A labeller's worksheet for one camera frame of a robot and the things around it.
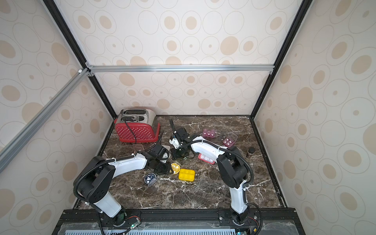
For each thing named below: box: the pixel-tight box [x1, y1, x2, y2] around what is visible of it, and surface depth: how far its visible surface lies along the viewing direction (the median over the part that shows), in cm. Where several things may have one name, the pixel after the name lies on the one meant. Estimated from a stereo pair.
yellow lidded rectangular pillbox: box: [178, 168, 196, 182], surface depth 89 cm
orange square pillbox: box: [132, 143, 145, 152], surface depth 100 cm
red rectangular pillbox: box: [197, 152, 216, 165], surface depth 96 cm
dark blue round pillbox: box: [143, 171, 160, 187], surface depth 89 cm
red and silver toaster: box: [114, 108, 161, 143], surface depth 97 cm
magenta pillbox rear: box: [202, 128, 215, 139], surface depth 111 cm
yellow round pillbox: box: [170, 162, 181, 175], surface depth 93 cm
